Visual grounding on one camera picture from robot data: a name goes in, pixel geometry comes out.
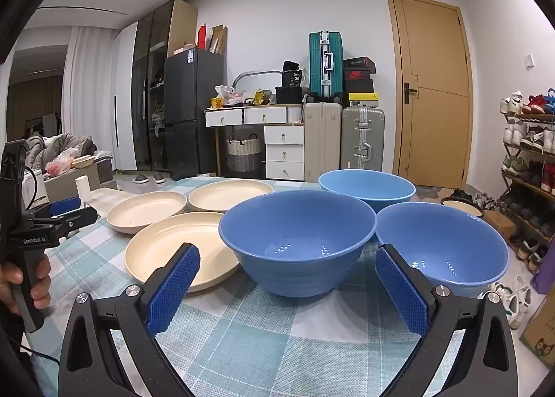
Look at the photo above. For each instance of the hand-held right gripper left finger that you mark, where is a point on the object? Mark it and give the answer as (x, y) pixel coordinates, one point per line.
(173, 288)

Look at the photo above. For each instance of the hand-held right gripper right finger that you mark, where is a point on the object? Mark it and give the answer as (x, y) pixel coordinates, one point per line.
(401, 293)

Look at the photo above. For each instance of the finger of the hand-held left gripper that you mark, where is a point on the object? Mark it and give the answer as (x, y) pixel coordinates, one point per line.
(65, 206)
(80, 218)

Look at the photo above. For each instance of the cream round plate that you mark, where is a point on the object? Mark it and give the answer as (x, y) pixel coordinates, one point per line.
(145, 211)
(225, 195)
(173, 241)

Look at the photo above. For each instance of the blue bowl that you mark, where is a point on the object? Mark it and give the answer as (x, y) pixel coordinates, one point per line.
(455, 241)
(368, 186)
(299, 258)

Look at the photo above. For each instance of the person's left hand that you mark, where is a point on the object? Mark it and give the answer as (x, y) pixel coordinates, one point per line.
(42, 288)

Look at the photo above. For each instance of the white paper roll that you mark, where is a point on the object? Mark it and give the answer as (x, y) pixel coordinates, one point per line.
(82, 188)

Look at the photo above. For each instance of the beige checked cloth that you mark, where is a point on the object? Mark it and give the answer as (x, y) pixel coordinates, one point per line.
(104, 197)

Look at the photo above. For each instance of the beige round basin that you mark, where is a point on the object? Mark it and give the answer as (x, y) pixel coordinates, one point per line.
(82, 160)

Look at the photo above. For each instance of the grey sofa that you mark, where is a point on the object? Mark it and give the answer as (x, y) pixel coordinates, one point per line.
(73, 143)

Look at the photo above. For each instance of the grey slipper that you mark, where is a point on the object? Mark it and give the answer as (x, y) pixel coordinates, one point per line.
(139, 179)
(159, 178)

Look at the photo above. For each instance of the white green sneaker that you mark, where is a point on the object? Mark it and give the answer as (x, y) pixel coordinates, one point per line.
(503, 290)
(520, 308)

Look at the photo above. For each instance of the cream trash bin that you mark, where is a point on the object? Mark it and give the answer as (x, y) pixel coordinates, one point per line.
(462, 206)

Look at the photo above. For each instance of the teal checked tablecloth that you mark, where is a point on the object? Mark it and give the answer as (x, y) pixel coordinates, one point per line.
(277, 336)

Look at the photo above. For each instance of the white curtain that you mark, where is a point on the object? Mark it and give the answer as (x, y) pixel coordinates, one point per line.
(82, 89)

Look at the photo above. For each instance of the brown cardboard box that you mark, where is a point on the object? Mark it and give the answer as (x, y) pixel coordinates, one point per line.
(498, 223)

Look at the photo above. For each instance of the pile of loose shoes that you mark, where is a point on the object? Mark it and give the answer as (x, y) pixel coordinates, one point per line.
(483, 202)

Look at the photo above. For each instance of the white wardrobe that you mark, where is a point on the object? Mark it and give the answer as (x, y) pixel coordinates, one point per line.
(125, 97)

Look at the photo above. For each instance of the purple bag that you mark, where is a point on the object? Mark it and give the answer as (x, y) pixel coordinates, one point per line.
(544, 280)

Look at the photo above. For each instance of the printed cardboard box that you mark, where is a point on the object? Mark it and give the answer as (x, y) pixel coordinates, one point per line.
(540, 336)

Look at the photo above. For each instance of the black refrigerator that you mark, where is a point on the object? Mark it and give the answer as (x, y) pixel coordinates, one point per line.
(190, 119)

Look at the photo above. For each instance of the woven laundry basket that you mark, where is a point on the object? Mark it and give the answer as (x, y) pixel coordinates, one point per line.
(244, 154)

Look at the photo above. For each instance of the dark glass cabinet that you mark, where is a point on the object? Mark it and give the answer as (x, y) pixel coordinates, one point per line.
(149, 76)

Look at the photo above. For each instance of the silver suitcase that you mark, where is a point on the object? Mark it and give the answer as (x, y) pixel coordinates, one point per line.
(362, 136)

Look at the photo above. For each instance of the beige suitcase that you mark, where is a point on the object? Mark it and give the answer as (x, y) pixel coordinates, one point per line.
(323, 141)

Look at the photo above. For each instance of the wooden door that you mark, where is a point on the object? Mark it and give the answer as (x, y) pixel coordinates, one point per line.
(433, 119)

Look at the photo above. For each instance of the yellow instant noodle cup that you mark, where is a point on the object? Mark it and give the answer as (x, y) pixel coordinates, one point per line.
(217, 103)

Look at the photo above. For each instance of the white desk with drawers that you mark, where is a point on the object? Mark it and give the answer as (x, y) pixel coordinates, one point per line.
(282, 136)

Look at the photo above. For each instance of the white plastic bag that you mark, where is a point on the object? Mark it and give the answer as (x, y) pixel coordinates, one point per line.
(226, 92)

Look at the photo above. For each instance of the labelled cardboard box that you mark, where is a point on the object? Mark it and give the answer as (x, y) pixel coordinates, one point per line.
(184, 50)

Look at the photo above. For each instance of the yellow shoe box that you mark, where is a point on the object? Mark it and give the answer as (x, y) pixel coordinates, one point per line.
(363, 99)

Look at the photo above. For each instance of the white ribbed container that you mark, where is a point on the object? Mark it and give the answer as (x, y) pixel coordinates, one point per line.
(295, 114)

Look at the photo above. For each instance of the plain black shoe box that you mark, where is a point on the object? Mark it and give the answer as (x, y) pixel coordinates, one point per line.
(359, 86)

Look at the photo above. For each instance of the yellow snack packets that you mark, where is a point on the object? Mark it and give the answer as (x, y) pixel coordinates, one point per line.
(262, 97)

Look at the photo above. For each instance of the rows of racked shoes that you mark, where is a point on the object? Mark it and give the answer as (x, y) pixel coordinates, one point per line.
(511, 104)

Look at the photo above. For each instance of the black storage box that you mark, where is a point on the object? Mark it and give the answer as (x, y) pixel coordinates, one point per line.
(288, 94)

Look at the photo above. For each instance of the open cardboard box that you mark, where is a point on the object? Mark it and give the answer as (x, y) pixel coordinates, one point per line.
(219, 39)

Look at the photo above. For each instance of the grey metal pipe arch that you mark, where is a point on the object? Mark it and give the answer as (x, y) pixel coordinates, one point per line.
(260, 72)

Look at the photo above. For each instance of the black and red shoe box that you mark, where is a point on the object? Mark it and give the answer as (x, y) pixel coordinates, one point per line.
(359, 62)

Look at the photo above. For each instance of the teal suitcase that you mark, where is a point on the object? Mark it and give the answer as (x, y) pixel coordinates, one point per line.
(321, 63)

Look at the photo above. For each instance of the black paper bag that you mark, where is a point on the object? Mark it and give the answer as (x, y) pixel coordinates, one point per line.
(291, 74)

